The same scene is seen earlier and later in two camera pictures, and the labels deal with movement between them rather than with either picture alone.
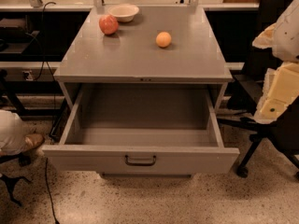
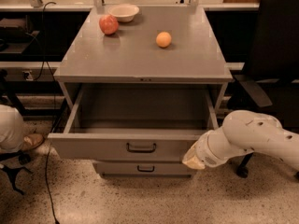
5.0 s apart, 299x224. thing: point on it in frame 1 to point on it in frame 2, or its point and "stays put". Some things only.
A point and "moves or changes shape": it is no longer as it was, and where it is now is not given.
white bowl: (124, 12) stays put
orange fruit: (163, 39) stays put
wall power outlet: (30, 75) stays put
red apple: (108, 24) stays put
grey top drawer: (145, 129) moves or changes shape
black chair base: (23, 160) to (23, 159)
